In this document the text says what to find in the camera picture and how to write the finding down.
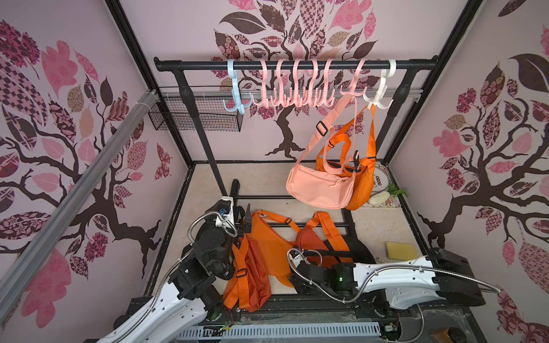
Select black sling bag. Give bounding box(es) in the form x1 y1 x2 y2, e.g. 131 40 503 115
331 235 376 264

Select salmon pink sling bag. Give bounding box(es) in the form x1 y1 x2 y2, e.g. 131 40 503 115
286 95 357 210

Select bright orange sling bag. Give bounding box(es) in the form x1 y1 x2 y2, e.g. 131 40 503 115
327 106 377 211

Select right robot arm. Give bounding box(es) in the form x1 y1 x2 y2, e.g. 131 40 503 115
287 247 502 310

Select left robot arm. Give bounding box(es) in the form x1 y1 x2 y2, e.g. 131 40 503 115
101 196 251 342

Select orange flat bag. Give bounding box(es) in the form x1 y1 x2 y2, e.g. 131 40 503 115
247 210 300 288

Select light blue plastic hook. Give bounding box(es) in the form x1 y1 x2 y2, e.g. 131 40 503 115
223 59 254 114

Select pink plastic hook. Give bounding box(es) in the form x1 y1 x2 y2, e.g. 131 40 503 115
302 59 322 107
340 58 366 97
318 59 335 107
251 59 270 108
287 59 303 107
270 59 287 108

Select pink plastic hook rightmost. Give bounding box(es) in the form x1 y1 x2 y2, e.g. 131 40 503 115
340 58 366 97

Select white plastic hook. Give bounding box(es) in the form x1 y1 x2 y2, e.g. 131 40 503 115
363 59 397 109

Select dark orange backpack left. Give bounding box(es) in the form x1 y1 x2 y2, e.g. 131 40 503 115
223 235 272 312

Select yellow sponge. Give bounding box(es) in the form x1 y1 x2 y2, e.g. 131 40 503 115
385 241 419 261

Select white toy radish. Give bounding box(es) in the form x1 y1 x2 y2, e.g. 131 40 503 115
368 191 391 206

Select white round printed plate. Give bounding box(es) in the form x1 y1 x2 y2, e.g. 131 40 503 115
372 165 391 194

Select black clothes rack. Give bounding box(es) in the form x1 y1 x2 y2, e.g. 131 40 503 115
153 55 438 224

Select rust orange bag black straps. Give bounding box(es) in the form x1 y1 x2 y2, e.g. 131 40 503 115
293 209 355 269

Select white slotted cable duct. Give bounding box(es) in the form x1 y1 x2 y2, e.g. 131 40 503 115
175 322 381 342

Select black wire basket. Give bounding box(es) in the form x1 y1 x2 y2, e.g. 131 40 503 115
149 94 244 131

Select grey aluminium rail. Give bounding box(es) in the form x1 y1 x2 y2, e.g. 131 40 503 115
1 89 159 320

